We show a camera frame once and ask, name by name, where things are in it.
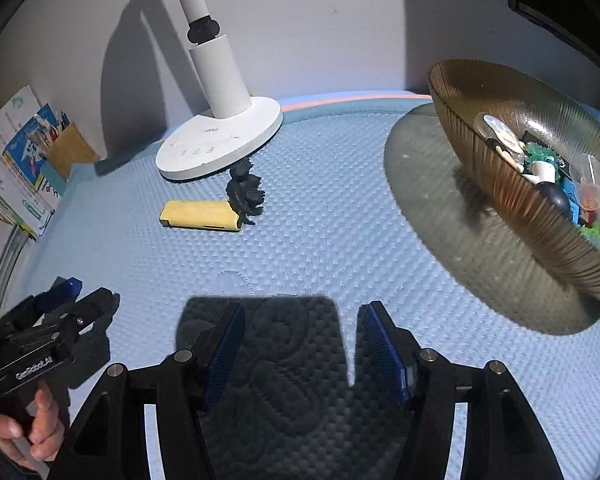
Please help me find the blue printed booklet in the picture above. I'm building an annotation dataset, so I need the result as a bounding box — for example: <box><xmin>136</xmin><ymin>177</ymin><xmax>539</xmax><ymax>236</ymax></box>
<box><xmin>2</xmin><ymin>104</ymin><xmax>71</xmax><ymax>192</ymax></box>

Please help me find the dark monitor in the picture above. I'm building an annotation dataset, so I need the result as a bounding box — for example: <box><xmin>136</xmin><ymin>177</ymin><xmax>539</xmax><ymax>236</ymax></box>
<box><xmin>502</xmin><ymin>0</ymin><xmax>600</xmax><ymax>86</ymax></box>

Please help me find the cardboard pen holder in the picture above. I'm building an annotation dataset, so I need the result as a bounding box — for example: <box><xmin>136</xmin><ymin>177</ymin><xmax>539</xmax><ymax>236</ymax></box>
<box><xmin>45</xmin><ymin>122</ymin><xmax>102</xmax><ymax>181</ymax></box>

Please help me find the blue textured table mat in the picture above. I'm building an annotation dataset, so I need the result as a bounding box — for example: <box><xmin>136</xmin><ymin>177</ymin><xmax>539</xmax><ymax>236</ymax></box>
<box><xmin>0</xmin><ymin>92</ymin><xmax>600</xmax><ymax>480</ymax></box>

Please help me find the person's left hand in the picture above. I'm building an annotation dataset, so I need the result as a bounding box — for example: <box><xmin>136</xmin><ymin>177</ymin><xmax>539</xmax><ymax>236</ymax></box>
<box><xmin>0</xmin><ymin>387</ymin><xmax>66</xmax><ymax>463</ymax></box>

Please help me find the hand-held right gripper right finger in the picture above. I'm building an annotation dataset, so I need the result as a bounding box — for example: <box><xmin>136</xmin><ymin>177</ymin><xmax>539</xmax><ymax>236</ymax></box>
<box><xmin>356</xmin><ymin>301</ymin><xmax>566</xmax><ymax>480</ymax></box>

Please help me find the amber ribbed glass bowl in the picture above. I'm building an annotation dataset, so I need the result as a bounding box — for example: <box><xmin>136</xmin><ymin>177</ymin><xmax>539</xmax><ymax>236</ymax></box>
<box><xmin>427</xmin><ymin>59</ymin><xmax>600</xmax><ymax>306</ymax></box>

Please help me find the black dinosaur toy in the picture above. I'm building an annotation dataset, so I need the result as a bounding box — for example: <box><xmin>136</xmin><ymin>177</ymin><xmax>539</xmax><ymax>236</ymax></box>
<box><xmin>225</xmin><ymin>157</ymin><xmax>267</xmax><ymax>226</ymax></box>

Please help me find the bright green dinosaur toy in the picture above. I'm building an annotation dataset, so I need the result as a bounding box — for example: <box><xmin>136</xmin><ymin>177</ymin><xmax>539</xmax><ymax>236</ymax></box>
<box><xmin>580</xmin><ymin>221</ymin><xmax>600</xmax><ymax>253</ymax></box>

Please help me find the yellow utility knife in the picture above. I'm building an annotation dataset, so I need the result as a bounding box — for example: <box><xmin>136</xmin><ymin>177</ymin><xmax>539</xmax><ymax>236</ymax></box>
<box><xmin>159</xmin><ymin>199</ymin><xmax>243</xmax><ymax>233</ymax></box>

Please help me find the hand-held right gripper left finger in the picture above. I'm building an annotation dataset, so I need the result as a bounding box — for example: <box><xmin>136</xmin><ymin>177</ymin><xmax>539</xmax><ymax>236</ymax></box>
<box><xmin>47</xmin><ymin>301</ymin><xmax>247</xmax><ymax>480</ymax></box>

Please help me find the blue plastic toy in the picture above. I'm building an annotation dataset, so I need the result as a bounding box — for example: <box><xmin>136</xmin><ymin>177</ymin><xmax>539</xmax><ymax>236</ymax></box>
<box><xmin>559</xmin><ymin>179</ymin><xmax>582</xmax><ymax>226</ymax></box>

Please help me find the black round toy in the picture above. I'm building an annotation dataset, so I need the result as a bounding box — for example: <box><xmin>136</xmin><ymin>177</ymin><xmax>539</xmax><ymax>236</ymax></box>
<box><xmin>534</xmin><ymin>180</ymin><xmax>575</xmax><ymax>222</ymax></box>

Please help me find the white desk lamp base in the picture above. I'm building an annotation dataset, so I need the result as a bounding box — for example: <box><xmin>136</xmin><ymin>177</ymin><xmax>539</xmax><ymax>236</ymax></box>
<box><xmin>155</xmin><ymin>0</ymin><xmax>284</xmax><ymax>182</ymax></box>

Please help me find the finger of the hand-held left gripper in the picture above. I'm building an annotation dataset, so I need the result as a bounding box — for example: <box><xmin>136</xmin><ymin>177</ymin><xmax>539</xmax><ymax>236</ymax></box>
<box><xmin>0</xmin><ymin>276</ymin><xmax>83</xmax><ymax>333</ymax></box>
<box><xmin>45</xmin><ymin>287</ymin><xmax>121</xmax><ymax>351</ymax></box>

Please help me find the clear test tube red liquid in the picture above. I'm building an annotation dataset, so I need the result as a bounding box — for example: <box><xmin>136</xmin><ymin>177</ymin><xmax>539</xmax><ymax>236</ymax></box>
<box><xmin>569</xmin><ymin>153</ymin><xmax>600</xmax><ymax>217</ymax></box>

